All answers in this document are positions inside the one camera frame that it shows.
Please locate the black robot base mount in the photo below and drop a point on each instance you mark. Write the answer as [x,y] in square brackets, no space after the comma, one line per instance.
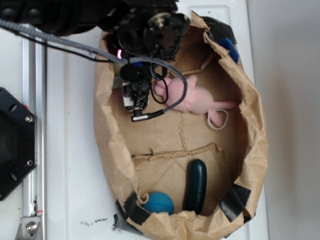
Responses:
[17,143]

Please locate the aluminium extrusion rail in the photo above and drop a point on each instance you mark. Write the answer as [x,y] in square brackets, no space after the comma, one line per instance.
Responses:
[34,76]

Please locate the pink pig plush toy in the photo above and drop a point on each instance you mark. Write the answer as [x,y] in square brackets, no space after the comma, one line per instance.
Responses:
[198,100]

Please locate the green frog plush toy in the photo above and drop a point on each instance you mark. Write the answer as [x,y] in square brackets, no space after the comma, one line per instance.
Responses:
[117,80]

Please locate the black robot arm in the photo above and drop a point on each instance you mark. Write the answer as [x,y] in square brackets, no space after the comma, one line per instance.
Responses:
[53,19]

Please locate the dark green cucumber toy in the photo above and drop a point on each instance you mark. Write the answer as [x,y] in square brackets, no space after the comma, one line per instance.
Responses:
[196,185]

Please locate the brown paper bag bin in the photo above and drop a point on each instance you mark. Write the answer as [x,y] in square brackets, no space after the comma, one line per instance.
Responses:
[153,155]

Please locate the metal corner bracket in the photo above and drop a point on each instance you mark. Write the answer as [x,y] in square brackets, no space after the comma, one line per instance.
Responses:
[30,228]

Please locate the blue ball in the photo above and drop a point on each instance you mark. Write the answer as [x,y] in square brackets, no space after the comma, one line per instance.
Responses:
[159,202]

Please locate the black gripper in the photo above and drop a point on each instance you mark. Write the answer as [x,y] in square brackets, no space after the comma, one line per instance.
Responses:
[160,38]

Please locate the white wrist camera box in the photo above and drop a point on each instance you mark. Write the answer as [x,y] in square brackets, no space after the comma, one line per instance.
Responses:
[133,98]

